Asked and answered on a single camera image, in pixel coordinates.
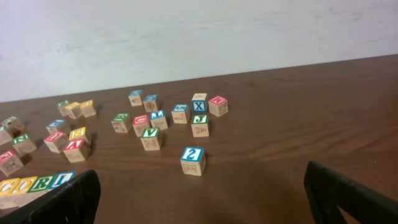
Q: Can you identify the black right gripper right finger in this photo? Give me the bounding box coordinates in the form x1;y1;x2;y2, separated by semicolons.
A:
303;161;397;224

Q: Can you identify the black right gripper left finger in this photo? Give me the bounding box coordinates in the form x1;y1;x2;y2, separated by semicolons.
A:
1;169;101;224

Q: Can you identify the blue L block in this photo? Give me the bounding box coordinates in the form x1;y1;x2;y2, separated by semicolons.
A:
48;171;75;190

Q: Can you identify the green R block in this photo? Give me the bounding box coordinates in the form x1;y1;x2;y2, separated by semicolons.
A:
27;175;55;200

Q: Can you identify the yellow O block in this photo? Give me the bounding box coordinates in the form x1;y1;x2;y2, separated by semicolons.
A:
7;176;38;207

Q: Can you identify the yellow C block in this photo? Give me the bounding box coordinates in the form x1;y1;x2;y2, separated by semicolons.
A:
1;178;20;210

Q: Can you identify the red A block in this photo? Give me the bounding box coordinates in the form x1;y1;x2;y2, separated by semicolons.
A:
63;139;91;163

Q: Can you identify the red U block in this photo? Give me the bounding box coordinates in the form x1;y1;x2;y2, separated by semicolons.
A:
44;131;68;154

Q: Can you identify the yellow block near A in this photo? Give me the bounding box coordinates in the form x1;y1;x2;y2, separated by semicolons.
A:
69;126;91;146

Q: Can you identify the green N block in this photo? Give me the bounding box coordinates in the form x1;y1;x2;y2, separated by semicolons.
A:
12;133;37;156

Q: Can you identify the green B block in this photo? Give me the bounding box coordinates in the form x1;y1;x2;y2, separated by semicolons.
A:
111;113;132;133

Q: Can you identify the yellow block violin side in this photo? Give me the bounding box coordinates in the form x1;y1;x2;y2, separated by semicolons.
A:
65;102;83;119

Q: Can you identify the yellow block beside violin block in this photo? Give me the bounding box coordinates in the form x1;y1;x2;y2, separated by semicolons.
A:
80;100;96;118

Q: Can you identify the green 7 block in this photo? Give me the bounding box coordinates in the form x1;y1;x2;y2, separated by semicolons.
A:
0;126;14;145

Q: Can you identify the green Z block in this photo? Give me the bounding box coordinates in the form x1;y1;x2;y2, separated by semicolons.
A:
57;100;70;117

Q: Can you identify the green V block right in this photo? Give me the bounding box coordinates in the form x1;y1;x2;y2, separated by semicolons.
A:
141;128;163;151

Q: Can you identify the green j block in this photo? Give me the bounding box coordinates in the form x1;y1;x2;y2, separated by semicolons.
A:
191;114;210;138
1;116;25;133

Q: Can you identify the red C block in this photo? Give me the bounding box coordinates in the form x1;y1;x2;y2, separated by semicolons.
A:
132;114;151;137

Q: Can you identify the blue I block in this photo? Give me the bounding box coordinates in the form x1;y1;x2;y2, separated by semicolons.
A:
149;110;169;130

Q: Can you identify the blue D block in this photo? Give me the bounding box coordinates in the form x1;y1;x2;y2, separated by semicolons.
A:
129;90;142;106

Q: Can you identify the blue 2 block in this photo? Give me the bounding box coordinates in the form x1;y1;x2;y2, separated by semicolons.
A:
180;146;206;176

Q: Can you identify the blue block near gripper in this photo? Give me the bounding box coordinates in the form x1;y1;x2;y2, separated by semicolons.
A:
143;95;160;113

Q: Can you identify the blue 5 block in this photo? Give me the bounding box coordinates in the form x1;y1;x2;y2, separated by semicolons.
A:
172;104;190;124

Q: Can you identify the red M block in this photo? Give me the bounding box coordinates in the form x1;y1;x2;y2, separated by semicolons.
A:
208;96;228;117

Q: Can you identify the green J block right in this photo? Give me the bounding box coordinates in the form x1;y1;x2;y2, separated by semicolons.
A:
191;114;210;138

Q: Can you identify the blue X block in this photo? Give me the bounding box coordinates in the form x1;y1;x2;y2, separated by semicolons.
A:
192;93;208;113

